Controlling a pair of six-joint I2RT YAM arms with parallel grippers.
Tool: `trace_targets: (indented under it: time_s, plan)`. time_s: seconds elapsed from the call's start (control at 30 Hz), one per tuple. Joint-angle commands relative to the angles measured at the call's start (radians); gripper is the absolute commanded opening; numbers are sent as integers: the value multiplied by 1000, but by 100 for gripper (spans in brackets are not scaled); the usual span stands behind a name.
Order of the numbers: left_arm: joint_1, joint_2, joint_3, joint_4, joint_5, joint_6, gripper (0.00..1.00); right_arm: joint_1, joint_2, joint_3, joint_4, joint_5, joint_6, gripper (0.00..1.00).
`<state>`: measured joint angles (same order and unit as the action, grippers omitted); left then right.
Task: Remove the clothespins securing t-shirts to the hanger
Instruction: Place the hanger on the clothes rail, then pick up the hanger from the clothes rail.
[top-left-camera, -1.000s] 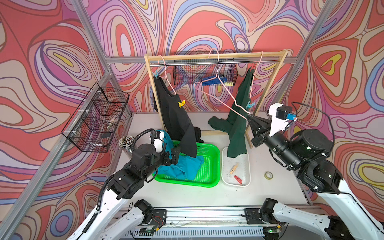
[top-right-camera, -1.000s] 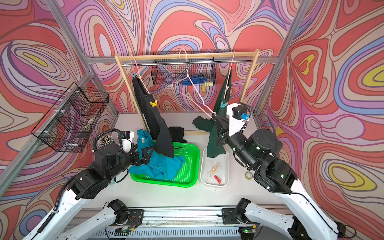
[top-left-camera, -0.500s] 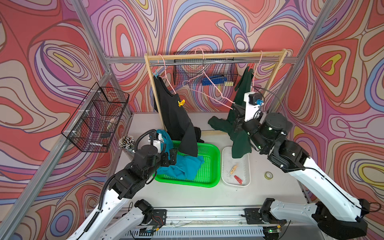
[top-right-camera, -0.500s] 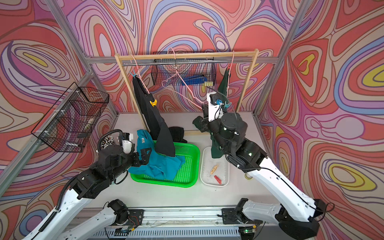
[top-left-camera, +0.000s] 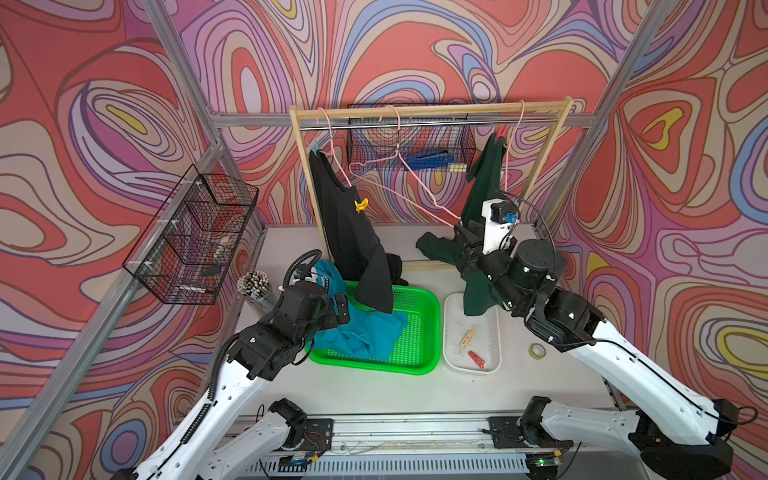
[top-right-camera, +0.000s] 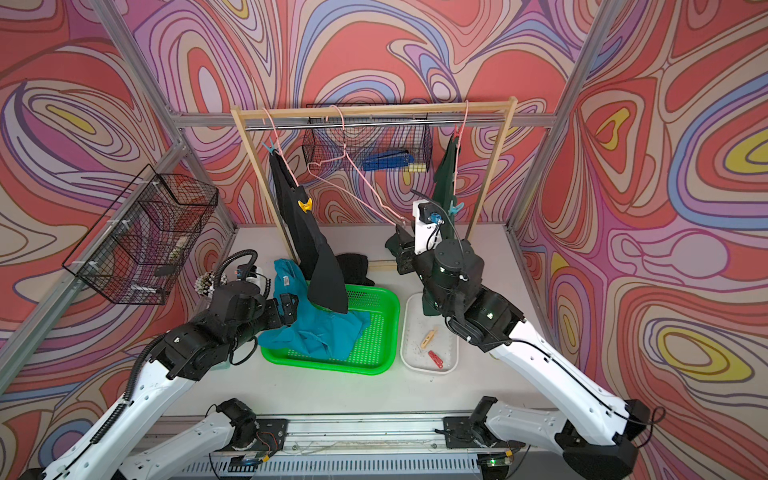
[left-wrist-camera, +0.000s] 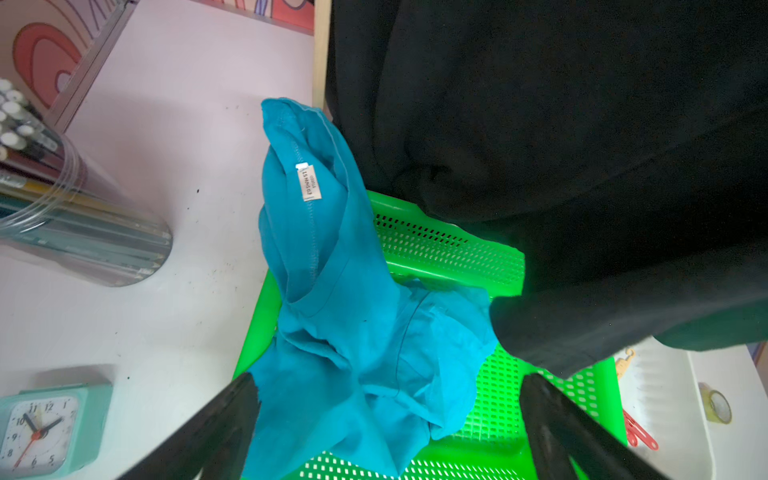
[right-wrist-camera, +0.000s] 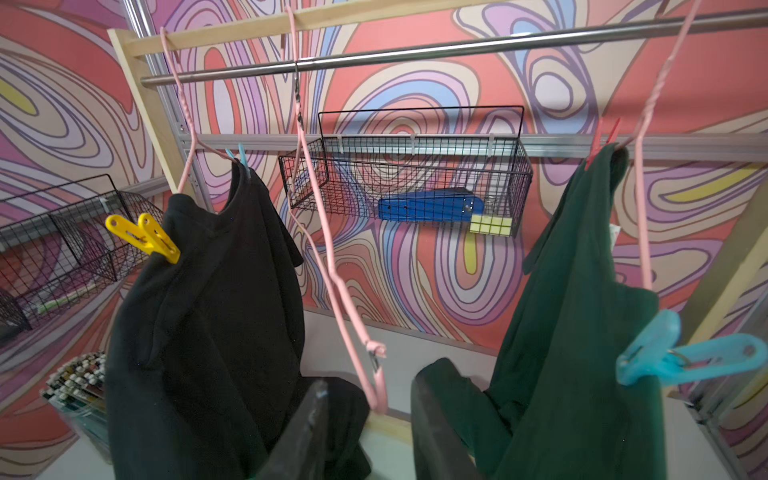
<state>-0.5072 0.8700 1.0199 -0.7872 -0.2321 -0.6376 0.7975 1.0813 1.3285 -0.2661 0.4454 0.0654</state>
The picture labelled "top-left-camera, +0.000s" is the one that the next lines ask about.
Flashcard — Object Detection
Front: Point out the dark green t-shirt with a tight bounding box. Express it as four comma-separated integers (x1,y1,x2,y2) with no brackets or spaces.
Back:
416,134,507,317

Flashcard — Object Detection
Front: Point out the green perforated plastic basket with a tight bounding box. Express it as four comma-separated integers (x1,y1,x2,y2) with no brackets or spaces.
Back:
310,285,442,376

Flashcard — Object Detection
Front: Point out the yellow clothespin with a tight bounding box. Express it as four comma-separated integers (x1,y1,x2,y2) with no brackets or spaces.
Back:
355,198,369,213

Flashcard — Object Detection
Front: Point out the wooden clothes rack frame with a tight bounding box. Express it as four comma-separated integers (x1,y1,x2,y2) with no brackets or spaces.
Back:
289,96,574,259

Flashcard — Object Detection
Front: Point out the wooden clothespin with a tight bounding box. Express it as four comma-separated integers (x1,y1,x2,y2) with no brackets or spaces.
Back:
459,328,478,351

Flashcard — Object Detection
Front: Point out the teal t-shirt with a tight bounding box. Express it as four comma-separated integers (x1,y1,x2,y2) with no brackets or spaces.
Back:
308,259,410,361

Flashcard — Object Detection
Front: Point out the black t-shirt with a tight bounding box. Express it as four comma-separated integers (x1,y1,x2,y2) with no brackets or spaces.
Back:
308,152,408,314

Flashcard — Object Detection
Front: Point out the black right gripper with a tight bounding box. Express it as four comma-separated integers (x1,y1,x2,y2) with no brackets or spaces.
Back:
453,219,531,314

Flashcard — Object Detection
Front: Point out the black wire basket left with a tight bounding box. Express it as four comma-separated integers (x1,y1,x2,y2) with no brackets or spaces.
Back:
122,166,259,305

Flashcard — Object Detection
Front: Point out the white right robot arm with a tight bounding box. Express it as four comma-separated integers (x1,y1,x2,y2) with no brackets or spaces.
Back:
454,224,739,479

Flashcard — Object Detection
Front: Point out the metal rail base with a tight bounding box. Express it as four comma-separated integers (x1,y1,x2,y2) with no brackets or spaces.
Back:
167,410,661,480

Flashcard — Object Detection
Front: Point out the yellow tape roll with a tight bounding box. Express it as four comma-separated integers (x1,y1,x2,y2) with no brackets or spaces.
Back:
528,343,547,360

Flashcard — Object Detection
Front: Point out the black wire basket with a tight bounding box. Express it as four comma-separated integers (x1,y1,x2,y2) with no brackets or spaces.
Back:
345,118,477,175
122,166,259,305

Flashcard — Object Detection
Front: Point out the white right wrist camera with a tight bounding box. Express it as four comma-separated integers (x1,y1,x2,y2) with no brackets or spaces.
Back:
481,199,519,255

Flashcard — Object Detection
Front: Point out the pine cone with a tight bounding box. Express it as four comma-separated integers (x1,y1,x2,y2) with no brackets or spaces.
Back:
236,270,273,300

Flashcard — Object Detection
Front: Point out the black wire basket back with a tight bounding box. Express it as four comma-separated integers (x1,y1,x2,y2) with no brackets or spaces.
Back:
345,118,477,175

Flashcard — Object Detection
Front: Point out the pink hanger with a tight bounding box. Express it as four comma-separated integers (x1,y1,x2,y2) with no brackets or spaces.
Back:
346,104,474,227
316,107,355,188
501,100,526,191

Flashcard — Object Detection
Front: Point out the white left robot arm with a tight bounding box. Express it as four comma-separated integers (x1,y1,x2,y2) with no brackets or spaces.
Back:
113,249,350,479

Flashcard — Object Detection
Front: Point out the white plastic tray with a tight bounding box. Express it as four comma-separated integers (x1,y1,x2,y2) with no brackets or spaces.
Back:
442,293,502,375

